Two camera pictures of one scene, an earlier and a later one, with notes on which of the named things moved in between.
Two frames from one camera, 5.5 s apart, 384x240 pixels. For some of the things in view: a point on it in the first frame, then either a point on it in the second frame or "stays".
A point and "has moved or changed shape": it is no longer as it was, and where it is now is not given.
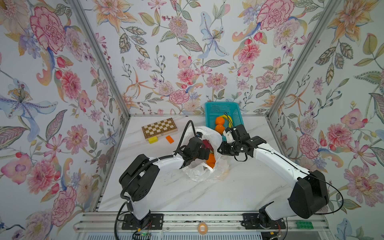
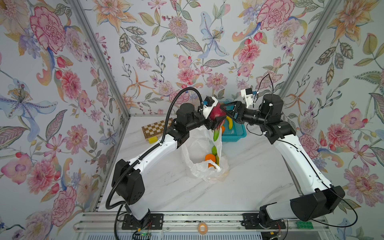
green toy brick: x=305 y=225 stays
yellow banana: x=230 y=123 stays
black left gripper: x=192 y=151 -> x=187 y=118
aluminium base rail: x=112 y=221 stays
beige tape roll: x=206 y=230 stays
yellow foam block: x=153 y=139 stays
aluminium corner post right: x=305 y=59 stays
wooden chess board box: x=159 y=128 stays
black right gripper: x=223 y=149 -> x=240 y=112
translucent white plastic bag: x=199 y=170 has moved or changed shape
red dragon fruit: x=206 y=144 -> x=219 y=110
